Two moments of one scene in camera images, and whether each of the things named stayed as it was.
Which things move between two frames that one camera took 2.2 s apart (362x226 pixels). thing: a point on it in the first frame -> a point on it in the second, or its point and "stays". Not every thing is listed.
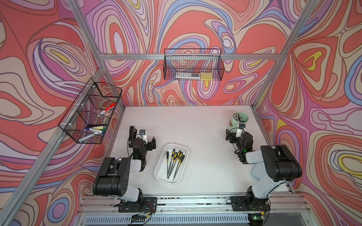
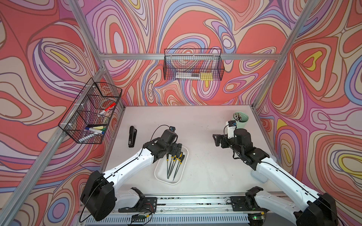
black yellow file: [172, 157] stays
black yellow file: [175, 156] stays
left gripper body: [148, 147] -> [168, 149]
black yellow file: [167, 159] stays
